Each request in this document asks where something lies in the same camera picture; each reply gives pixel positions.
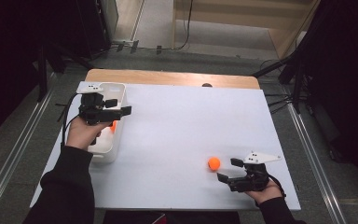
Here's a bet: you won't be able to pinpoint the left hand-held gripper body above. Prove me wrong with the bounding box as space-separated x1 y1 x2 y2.
76 83 122 126

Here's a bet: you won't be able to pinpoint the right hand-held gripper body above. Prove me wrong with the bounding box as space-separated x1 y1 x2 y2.
227 151 282 193

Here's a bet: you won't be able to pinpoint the white plastic bin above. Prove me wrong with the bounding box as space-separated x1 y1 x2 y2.
87 81 129 164

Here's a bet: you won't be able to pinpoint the person's right hand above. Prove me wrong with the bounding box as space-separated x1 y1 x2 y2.
244 180 283 205

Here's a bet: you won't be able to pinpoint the person's left hand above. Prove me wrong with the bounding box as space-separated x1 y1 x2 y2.
65 116 113 151

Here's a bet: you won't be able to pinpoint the wooden table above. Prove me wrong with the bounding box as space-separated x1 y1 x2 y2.
84 68 261 91

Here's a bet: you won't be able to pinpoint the white board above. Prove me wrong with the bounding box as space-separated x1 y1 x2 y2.
30 81 302 211

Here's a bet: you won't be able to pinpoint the black metal stand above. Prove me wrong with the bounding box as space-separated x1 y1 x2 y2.
251 46 311 115
35 40 94 104

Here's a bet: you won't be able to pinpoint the red item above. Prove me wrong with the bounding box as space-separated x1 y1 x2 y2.
150 212 167 224

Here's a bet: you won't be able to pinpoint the black curtain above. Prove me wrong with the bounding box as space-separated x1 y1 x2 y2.
0 0 45 147
307 0 358 194

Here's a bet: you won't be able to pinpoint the light wooden shelf unit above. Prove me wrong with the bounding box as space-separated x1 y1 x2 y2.
172 0 321 60

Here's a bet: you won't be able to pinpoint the right hand-held gripper black cable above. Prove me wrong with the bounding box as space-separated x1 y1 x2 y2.
268 175 287 200

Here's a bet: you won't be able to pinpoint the hand-held gripper black cable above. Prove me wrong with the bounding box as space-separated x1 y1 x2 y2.
60 92 78 147
268 175 287 200

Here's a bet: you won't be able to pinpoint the left hand-held gripper black cable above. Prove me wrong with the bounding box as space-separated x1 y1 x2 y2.
60 92 78 147

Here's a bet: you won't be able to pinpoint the metal floor rail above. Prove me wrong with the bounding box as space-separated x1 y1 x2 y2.
287 102 349 224
0 71 57 216

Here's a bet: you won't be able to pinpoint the black floor cables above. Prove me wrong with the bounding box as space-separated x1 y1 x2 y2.
262 59 293 115

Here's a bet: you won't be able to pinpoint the black hanging cable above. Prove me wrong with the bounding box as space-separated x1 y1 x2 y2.
172 0 194 51

